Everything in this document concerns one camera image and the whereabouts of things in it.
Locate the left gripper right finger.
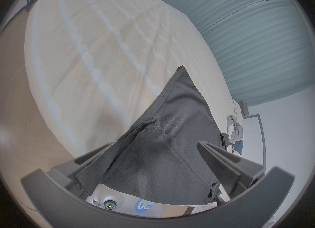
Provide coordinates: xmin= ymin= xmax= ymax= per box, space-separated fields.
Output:
xmin=197 ymin=141 xmax=266 ymax=197

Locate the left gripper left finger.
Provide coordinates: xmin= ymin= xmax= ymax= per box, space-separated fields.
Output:
xmin=50 ymin=142 xmax=117 ymax=199

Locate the black T-shirt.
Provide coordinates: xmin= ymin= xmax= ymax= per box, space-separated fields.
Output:
xmin=95 ymin=66 xmax=232 ymax=206

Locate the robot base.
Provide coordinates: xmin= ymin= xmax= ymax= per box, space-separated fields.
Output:
xmin=85 ymin=184 xmax=163 ymax=219

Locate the pile of clothes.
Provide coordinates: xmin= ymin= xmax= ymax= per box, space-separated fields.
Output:
xmin=226 ymin=114 xmax=244 ymax=155

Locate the bed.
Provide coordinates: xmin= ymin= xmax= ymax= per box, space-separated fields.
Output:
xmin=25 ymin=0 xmax=267 ymax=205

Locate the white printed pillow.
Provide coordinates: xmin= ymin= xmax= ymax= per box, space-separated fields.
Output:
xmin=232 ymin=99 xmax=243 ymax=118

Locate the blue-green curtain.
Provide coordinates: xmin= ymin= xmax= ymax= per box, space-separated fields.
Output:
xmin=136 ymin=0 xmax=315 ymax=107

